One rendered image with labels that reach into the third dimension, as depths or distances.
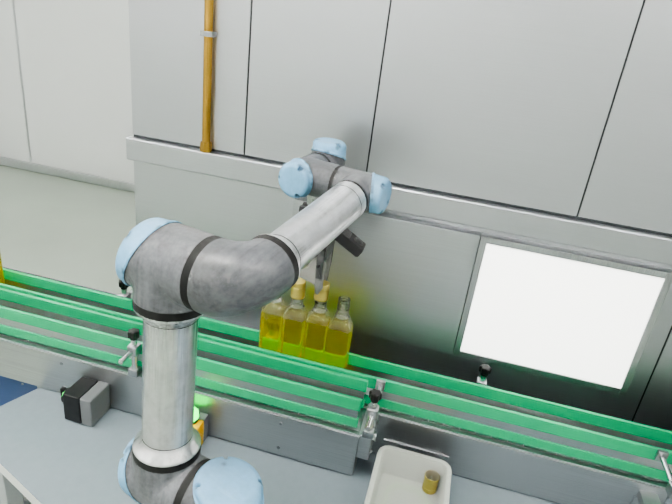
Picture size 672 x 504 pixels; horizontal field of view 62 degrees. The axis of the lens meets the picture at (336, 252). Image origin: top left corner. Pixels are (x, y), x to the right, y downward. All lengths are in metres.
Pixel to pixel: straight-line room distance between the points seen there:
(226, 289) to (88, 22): 4.62
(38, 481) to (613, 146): 1.46
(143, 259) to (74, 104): 4.70
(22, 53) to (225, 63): 4.38
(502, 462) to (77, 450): 1.01
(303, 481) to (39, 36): 4.76
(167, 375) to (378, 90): 0.79
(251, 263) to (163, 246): 0.13
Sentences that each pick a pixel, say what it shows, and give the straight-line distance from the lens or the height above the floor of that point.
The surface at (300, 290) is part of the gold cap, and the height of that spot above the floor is 1.14.
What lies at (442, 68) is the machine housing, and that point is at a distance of 1.33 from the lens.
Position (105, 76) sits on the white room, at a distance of 5.28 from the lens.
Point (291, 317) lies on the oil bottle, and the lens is 1.39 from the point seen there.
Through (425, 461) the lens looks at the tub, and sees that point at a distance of 1.43.
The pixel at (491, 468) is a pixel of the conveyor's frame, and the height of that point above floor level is 0.81.
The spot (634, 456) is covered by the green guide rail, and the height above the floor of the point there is 0.93.
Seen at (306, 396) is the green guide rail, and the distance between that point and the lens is 1.37.
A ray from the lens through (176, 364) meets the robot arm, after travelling 0.94.
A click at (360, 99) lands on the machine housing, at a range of 1.37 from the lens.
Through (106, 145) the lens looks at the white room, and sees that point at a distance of 5.42.
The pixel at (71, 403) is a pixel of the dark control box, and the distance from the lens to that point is 1.58.
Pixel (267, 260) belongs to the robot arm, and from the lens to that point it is 0.81.
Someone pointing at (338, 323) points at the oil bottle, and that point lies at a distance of 1.37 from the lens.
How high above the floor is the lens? 1.80
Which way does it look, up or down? 24 degrees down
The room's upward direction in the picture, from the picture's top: 7 degrees clockwise
